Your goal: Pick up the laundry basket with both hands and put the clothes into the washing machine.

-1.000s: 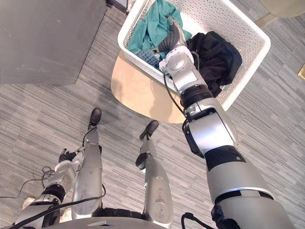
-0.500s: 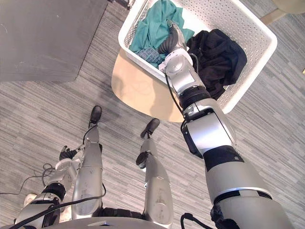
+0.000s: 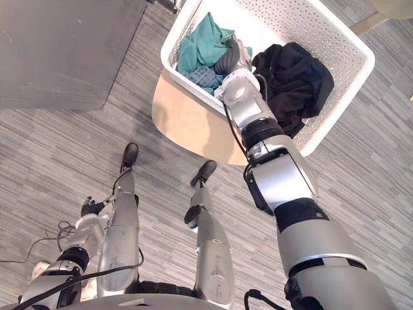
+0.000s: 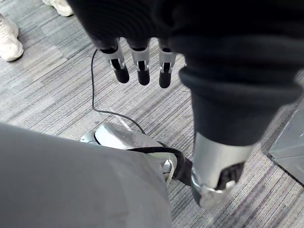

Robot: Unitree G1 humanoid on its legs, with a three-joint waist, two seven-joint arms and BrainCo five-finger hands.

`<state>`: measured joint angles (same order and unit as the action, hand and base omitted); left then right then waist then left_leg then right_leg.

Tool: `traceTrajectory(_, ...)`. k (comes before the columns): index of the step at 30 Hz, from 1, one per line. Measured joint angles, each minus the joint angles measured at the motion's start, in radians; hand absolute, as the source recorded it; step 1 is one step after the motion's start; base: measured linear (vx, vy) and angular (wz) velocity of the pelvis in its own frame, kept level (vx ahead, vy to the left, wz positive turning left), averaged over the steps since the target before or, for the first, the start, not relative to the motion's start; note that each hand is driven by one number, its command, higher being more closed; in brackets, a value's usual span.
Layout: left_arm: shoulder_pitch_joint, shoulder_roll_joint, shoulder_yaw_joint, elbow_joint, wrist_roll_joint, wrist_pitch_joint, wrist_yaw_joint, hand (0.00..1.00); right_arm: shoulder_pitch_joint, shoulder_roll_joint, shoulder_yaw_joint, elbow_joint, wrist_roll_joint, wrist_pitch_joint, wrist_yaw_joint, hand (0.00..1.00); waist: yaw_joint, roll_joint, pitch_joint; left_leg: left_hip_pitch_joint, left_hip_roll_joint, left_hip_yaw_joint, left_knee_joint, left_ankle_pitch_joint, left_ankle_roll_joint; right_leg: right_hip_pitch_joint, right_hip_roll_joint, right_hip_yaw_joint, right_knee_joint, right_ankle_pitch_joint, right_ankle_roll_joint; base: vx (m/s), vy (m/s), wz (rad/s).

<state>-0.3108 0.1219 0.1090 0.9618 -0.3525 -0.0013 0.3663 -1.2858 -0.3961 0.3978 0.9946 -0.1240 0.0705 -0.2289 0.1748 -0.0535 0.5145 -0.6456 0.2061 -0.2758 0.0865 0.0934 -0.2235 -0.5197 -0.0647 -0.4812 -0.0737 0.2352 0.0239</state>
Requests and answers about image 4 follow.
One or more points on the person's white shoe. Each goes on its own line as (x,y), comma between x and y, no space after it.
(59,7)
(9,40)

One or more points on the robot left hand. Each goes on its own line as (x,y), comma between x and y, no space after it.
(213,59)

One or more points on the grey metal base plate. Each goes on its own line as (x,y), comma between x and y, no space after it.
(288,145)

